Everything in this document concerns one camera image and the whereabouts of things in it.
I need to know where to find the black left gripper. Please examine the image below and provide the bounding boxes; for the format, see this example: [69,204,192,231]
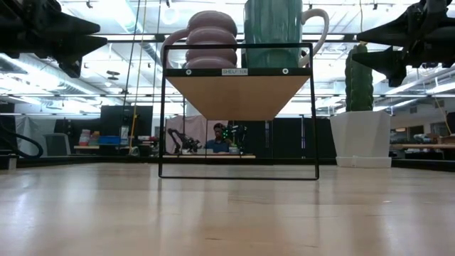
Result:
[0,0,108,78]

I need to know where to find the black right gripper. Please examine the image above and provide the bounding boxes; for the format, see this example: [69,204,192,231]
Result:
[351,0,455,88]

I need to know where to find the teal blue mug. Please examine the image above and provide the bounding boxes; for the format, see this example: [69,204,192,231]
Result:
[243,0,331,69]

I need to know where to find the ribbed purple mug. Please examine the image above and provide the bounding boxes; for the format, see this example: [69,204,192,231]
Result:
[160,10,238,70]

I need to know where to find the green cactus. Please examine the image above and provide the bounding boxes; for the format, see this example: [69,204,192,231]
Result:
[343,41,375,113]

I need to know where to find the white hexagonal planter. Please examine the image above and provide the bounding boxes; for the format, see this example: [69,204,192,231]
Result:
[329,110,392,159]

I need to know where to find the black board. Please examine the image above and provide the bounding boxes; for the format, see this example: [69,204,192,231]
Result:
[100,105,154,138]

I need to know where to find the long wooden workbench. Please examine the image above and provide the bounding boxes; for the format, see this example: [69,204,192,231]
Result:
[390,133,455,161]

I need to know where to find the stacked plastic containers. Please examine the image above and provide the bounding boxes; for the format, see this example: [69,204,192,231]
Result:
[78,129,100,147]

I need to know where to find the white cloth cover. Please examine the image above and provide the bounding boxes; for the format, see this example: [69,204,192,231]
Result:
[16,115,46,157]

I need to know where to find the grey office chair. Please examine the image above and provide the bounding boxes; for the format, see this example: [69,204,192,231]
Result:
[44,133,72,157]

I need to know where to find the black partition panel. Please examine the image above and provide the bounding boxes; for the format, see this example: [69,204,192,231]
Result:
[227,117,337,159]

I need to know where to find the pale pink curtain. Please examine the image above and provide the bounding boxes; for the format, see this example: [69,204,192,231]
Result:
[165,115,228,156]

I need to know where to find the person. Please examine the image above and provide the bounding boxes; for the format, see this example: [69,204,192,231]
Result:
[205,122,231,154]

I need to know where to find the yellow hanging cord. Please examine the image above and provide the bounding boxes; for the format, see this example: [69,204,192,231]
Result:
[128,0,147,156]

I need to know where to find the thick black hose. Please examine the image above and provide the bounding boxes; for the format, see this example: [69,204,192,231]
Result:
[0,122,44,159]

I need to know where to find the black metal rig frame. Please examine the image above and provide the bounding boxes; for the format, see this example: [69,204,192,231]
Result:
[0,152,455,171]

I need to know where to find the wooden shelf black metal frame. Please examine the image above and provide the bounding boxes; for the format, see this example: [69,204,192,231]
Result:
[158,42,320,181]

